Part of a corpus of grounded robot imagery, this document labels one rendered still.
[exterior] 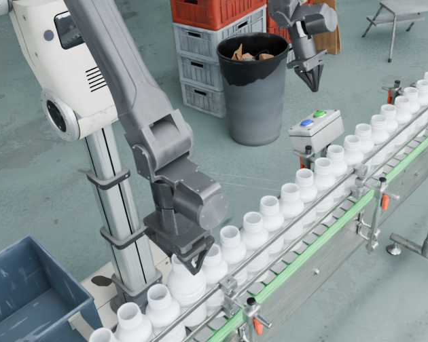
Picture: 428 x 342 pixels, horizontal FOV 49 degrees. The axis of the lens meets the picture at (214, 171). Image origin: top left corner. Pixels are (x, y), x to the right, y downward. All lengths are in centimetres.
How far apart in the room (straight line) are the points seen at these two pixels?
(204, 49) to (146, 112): 271
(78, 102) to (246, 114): 188
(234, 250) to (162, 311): 18
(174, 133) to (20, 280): 87
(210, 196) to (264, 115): 242
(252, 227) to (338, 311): 137
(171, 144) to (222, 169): 235
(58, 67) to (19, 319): 70
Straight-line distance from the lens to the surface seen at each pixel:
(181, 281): 84
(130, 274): 173
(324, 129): 131
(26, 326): 144
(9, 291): 143
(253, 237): 94
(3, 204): 317
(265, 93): 295
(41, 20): 118
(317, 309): 225
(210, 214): 65
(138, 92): 64
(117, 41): 64
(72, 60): 123
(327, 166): 107
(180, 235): 75
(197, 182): 65
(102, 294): 206
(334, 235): 118
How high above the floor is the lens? 180
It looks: 37 degrees down
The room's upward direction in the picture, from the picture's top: 6 degrees counter-clockwise
